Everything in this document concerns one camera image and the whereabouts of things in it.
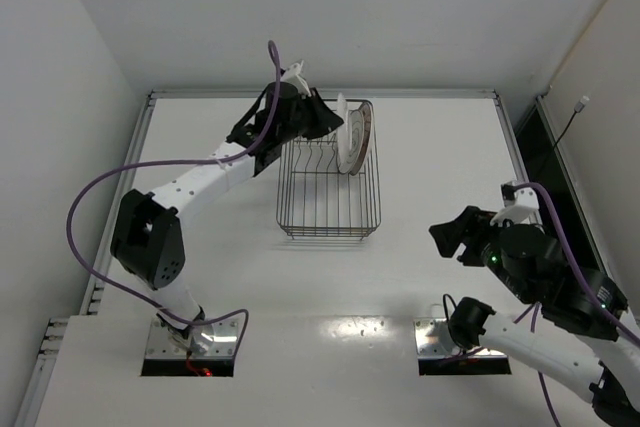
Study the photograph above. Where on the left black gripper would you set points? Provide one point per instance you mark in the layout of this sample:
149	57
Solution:
311	113

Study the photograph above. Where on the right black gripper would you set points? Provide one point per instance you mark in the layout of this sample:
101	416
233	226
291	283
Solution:
470	235

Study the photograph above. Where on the white plate dark rim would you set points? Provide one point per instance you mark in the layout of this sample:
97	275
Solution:
351	157

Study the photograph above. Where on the orange sunburst plate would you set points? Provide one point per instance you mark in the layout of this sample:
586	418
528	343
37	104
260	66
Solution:
364	126

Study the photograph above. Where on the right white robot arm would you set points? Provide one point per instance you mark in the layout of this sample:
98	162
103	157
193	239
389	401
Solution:
586	304

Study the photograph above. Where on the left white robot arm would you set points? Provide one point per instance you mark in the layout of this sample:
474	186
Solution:
148	236

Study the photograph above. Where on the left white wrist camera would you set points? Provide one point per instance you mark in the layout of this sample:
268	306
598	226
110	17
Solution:
293	75

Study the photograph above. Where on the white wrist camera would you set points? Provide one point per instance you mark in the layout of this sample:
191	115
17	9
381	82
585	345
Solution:
519	204
293	75

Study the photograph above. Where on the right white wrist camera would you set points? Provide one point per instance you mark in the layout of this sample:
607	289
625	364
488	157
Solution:
519	204

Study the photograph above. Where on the grey wire dish rack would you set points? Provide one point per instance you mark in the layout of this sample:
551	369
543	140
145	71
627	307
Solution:
316	201

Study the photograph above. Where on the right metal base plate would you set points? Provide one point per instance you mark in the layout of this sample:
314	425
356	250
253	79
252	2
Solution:
433	341

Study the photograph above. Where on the metal base plate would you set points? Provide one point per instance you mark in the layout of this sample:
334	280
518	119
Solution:
212	342
433	341

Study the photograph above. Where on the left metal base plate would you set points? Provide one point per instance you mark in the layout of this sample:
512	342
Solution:
212	342

